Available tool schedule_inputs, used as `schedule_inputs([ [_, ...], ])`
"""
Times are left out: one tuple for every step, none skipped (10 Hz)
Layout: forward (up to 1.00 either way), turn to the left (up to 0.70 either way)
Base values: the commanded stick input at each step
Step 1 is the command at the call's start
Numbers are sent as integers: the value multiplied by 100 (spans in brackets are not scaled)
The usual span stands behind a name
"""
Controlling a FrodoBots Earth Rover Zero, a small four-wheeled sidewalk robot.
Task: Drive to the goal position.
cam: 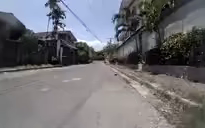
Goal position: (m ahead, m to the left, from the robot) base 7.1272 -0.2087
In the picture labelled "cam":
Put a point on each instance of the group of green trees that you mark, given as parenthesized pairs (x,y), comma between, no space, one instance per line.
(83,51)

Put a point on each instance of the house with red gate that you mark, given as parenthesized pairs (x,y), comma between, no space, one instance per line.
(66,50)

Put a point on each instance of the grey concrete road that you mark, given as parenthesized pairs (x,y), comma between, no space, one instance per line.
(73,100)

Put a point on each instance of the pale multi-storey building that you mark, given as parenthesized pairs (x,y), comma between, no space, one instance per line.
(128,20)

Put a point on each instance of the tall thin tree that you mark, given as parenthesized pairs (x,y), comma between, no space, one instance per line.
(56,15)

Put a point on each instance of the leafy tree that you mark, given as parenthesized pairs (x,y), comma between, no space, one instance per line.
(153,13)

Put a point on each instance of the dark overgrown fence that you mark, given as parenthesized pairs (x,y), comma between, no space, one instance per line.
(28,55)

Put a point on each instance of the grey concrete pavement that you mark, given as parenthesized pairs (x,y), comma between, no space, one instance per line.
(176,87)

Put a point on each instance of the row of green bushes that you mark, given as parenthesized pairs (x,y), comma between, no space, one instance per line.
(180,46)

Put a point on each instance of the grey kerb strip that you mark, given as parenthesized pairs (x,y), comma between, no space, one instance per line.
(16,69)

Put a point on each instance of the dark building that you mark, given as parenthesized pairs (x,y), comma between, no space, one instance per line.
(3,36)

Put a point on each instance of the low grey planter wall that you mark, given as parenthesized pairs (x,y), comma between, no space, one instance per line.
(190,73)

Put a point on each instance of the grey concrete wall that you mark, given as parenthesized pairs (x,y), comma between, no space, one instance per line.
(186,20)

